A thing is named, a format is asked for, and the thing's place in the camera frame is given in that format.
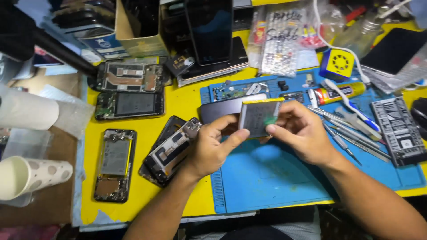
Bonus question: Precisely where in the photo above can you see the black smartphone standing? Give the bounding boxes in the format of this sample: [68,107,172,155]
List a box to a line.
[184,0,234,66]

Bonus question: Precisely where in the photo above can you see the white cable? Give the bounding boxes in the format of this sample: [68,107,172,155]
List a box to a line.
[312,0,414,85]

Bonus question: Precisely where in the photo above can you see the phone circuit board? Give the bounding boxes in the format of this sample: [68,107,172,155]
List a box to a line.
[211,81,270,102]

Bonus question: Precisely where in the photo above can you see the opened phone with dark battery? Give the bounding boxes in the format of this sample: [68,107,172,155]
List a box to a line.
[95,91,165,121]

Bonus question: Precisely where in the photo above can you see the cardboard box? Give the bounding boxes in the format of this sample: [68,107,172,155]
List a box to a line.
[114,0,169,58]

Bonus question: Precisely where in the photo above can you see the yellow blue small fan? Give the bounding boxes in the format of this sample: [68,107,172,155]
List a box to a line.
[319,49,355,82]

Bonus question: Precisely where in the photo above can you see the blue silicone repair mat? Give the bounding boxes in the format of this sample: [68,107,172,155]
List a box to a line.
[199,68,427,214]

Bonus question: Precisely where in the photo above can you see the small black box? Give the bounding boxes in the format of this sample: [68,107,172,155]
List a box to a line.
[165,53,195,78]

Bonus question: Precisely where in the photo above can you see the blue white box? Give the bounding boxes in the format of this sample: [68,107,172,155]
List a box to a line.
[74,32,131,60]

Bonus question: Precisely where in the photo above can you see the metal spudger tool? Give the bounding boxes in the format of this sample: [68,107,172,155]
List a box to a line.
[330,128,391,163]

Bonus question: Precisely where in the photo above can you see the polka dot paper cup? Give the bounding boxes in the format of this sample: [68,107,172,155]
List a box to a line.
[0,156,73,201]

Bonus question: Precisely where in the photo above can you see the clear plastic sheet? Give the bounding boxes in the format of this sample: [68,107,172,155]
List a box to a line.
[37,84,96,140]

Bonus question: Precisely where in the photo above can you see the plastic bag with written label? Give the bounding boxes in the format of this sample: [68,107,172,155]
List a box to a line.
[248,2,329,78]

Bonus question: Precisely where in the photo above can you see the stack of phones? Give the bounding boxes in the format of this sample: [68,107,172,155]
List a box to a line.
[176,37,249,88]

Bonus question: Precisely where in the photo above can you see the opened phone with copper plate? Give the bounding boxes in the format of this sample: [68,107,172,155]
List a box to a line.
[88,59,171,92]

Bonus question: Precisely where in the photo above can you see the black screwdriver bit case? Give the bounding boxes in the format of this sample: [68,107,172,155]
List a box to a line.
[371,97,427,167]

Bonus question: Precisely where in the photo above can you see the person's left hand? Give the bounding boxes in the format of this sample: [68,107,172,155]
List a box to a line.
[185,114,250,180]

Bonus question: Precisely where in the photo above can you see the black smartphone lying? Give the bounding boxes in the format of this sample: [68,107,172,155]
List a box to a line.
[360,27,427,75]

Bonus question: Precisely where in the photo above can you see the white blue toothbrush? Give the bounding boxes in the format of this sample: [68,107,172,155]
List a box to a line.
[324,79,381,133]

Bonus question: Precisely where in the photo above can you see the disassembled phone with white parts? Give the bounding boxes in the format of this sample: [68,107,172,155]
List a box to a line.
[144,117,203,187]

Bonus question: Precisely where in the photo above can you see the yellow glue tube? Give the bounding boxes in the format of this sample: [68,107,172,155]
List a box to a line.
[308,82,366,106]

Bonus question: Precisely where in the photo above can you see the grey phone back cover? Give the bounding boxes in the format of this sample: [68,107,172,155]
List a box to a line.
[200,97,246,124]

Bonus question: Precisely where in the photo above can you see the person's right hand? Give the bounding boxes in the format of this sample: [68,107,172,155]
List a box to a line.
[260,100,337,166]

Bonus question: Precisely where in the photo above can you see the black phone frame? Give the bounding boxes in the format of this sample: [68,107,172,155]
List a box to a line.
[138,115,187,180]

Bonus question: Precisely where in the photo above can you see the silver precision screwdriver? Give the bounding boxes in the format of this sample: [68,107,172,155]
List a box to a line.
[322,121,363,166]

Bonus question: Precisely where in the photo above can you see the metal tweezers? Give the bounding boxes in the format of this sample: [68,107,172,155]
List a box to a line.
[308,106,391,160]

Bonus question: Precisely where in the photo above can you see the clear glass bottle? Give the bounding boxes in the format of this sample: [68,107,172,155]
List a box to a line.
[333,5,391,59]

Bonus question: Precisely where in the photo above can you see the black computer mouse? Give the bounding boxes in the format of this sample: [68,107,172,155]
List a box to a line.
[410,97,427,140]

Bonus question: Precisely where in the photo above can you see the person's clothing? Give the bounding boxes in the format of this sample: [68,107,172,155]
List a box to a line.
[190,206,321,240]

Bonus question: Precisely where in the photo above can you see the grey phone battery yellow edge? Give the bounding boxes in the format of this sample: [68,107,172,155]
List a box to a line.
[238,97,285,139]

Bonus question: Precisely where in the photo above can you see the opened phone with grey battery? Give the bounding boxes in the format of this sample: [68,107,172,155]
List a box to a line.
[94,129,137,203]

